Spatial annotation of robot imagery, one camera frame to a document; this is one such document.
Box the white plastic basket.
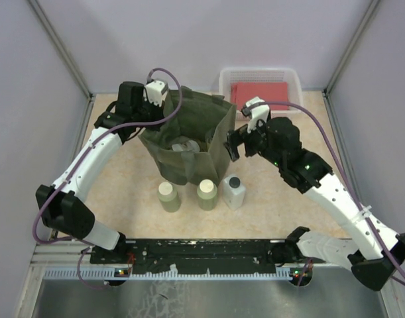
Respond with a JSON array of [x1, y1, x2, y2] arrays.
[[219, 67, 303, 121]]

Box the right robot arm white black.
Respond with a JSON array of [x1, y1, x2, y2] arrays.
[[225, 117, 405, 292]]

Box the purple cable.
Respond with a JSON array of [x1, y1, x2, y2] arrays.
[[32, 68, 184, 291], [251, 101, 405, 289]]

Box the green bottle beige cap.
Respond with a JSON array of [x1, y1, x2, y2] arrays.
[[197, 179, 217, 211], [158, 182, 181, 213]]

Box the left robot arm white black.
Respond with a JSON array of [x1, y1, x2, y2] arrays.
[[36, 79, 168, 263]]

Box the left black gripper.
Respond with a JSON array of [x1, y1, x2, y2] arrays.
[[134, 95, 167, 132]]

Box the amber bottle white cap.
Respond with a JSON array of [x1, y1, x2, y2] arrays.
[[171, 140, 200, 152]]

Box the white square bottle black cap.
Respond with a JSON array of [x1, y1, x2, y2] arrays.
[[223, 174, 246, 211]]

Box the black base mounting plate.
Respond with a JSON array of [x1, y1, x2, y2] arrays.
[[82, 238, 307, 278]]

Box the red folded cloth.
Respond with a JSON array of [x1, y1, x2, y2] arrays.
[[230, 82, 288, 110]]

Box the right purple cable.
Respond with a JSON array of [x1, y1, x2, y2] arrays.
[[251, 101, 405, 289]]

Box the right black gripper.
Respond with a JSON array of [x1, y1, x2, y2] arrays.
[[223, 117, 284, 168]]

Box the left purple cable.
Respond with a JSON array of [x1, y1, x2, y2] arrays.
[[32, 68, 184, 291]]

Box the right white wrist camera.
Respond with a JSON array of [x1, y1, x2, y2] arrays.
[[241, 96, 271, 133]]

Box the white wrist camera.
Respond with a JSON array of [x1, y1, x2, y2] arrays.
[[143, 79, 169, 107], [241, 96, 271, 133]]

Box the aluminium front rail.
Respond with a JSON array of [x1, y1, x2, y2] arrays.
[[30, 238, 392, 281]]

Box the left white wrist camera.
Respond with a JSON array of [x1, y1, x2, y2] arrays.
[[143, 79, 169, 107]]

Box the green canvas bag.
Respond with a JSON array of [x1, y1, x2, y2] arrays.
[[139, 86, 237, 186]]

